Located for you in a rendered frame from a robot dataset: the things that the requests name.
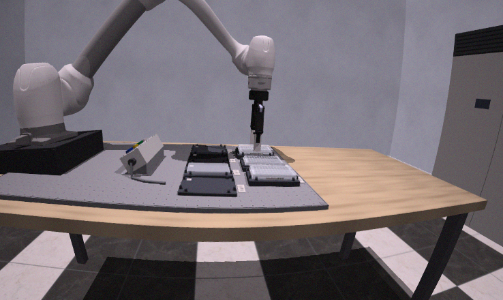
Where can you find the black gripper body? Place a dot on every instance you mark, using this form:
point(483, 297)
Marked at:
point(258, 97)

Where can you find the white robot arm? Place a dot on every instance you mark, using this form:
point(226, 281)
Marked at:
point(42, 96)

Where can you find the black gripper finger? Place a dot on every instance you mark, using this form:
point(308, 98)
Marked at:
point(252, 126)
point(259, 123)

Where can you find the white button panel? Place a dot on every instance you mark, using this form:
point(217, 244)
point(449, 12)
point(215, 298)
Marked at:
point(143, 159)

